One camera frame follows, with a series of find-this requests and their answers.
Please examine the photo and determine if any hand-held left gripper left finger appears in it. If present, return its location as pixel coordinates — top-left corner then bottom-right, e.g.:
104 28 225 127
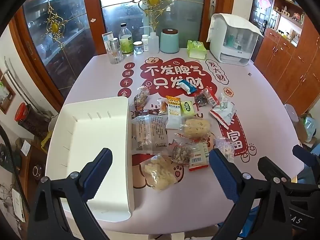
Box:
27 148 112 240

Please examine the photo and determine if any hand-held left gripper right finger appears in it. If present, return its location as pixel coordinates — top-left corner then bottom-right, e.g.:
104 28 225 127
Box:
208 149 293 240

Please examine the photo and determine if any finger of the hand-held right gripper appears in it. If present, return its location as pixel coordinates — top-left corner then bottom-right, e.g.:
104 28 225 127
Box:
292 144 320 183
257 156 293 184

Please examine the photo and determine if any small clear snack packet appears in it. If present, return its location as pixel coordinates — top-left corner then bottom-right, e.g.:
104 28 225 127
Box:
215 137 235 163

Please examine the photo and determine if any white barcode label packet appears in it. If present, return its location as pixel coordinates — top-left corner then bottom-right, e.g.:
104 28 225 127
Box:
189 142 209 172

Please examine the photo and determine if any white plastic tray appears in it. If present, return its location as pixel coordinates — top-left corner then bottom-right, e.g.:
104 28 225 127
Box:
45 96 135 223

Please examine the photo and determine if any clear nut cluster packet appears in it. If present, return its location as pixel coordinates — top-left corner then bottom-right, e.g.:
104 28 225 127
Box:
171 144 194 165

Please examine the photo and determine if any round crispy cake packet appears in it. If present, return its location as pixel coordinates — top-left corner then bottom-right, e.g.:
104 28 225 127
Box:
182 117 212 139

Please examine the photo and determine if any white red snack packet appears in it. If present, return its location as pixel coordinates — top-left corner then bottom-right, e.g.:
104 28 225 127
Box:
210 107 237 127

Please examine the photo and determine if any puffed rice snack packet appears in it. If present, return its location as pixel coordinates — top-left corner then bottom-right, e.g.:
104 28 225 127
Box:
140 154 179 191

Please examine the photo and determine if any green white snack packet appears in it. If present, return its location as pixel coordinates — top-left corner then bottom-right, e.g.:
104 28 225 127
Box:
219 94 237 113

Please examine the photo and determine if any green pastry packet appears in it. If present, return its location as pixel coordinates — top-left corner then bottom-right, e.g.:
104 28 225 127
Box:
180 101 195 117

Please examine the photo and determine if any red edged clear packet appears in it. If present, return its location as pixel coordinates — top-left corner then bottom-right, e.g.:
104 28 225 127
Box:
206 89 221 107

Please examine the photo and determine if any dark brown snack packet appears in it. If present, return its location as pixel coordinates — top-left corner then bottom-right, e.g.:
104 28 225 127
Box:
136 109 160 117

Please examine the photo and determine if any dark dried fruit packet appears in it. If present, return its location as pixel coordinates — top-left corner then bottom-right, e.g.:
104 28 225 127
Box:
194 91 209 107

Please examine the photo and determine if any orange oat bar packet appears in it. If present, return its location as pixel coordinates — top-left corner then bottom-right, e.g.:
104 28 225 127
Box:
165 95 182 130

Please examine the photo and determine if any clear nut bar packet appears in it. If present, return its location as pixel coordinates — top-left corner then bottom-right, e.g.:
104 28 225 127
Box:
134 85 150 106

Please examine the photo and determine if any yellow orange candy packet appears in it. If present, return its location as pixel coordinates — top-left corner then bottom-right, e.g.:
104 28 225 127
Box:
157 99 167 115

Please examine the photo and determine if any blue white candy packet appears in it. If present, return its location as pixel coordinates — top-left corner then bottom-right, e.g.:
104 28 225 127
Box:
178 79 198 94

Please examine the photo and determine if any dark ceramic bowl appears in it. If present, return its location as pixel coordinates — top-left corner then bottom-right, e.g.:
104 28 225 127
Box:
32 164 47 180

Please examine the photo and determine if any yellow ribbon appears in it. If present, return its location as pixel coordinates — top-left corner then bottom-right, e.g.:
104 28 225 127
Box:
41 131 53 152

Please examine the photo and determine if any pink printed table mat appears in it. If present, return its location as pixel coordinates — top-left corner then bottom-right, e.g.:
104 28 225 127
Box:
45 47 309 235

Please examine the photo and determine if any low wooden sideboard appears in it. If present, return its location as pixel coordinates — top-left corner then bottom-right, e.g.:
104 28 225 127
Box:
15 135 50 220

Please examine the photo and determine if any red lid jar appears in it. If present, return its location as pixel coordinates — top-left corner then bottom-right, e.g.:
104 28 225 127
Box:
14 103 50 137

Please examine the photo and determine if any tall wooden cabinet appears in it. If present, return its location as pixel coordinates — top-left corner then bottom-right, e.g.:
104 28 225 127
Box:
254 27 320 115

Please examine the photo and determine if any clear glass cup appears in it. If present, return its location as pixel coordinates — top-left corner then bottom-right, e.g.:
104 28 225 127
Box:
108 44 123 65

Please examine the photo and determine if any white countertop appliance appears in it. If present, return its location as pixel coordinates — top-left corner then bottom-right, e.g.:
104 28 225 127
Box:
207 13 264 66

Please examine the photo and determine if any green tissue pack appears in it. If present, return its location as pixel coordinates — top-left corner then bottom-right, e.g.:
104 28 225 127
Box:
186 40 207 58

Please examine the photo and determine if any wooden framed glass door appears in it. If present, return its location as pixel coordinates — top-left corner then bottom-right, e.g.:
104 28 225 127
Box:
97 0 208 55
15 0 100 100

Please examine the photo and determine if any white medicine box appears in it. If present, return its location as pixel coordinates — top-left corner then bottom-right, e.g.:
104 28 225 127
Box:
102 32 113 53

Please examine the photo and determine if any glass bottle green label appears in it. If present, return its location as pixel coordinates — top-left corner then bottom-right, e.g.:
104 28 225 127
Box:
119 23 134 56

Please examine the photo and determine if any white squeeze bottle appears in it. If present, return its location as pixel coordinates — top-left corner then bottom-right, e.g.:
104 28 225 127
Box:
140 26 160 54

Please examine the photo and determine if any teal canister brown lid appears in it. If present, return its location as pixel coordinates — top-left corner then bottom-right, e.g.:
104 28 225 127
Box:
160 28 179 53

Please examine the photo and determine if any small gold door ornament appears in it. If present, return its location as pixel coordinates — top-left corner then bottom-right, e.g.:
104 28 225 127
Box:
46 5 67 48

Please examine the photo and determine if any wooden framed wall niche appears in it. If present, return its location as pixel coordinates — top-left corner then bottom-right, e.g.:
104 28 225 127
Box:
0 69 16 114

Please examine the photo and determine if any metal wall rail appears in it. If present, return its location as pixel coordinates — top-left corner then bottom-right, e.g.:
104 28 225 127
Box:
4 56 33 105

